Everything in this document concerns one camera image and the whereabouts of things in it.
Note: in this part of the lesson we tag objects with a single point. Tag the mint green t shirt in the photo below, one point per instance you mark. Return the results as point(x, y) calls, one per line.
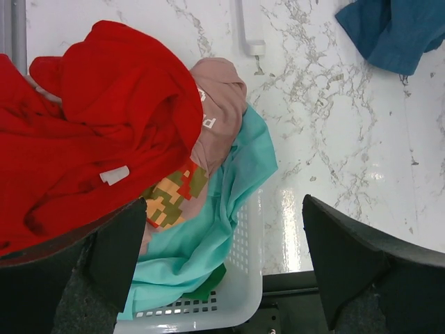
point(180, 259)

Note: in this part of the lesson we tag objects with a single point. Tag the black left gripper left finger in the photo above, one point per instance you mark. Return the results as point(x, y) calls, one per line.
point(77, 282)

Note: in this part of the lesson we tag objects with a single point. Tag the pink printed t shirt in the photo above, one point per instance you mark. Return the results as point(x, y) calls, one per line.
point(180, 196)

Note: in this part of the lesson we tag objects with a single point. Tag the dark green cloth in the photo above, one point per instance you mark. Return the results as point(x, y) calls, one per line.
point(203, 292)

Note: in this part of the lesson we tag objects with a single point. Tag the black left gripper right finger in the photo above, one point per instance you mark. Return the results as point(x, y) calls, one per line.
point(370, 281)

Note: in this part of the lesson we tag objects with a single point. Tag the blue t shirt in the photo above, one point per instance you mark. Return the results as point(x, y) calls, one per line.
point(394, 35)

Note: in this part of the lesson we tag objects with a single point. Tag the white plastic laundry basket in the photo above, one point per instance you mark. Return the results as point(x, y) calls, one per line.
point(234, 300)

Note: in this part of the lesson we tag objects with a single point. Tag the red t shirt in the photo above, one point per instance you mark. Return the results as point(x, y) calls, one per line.
point(87, 132)

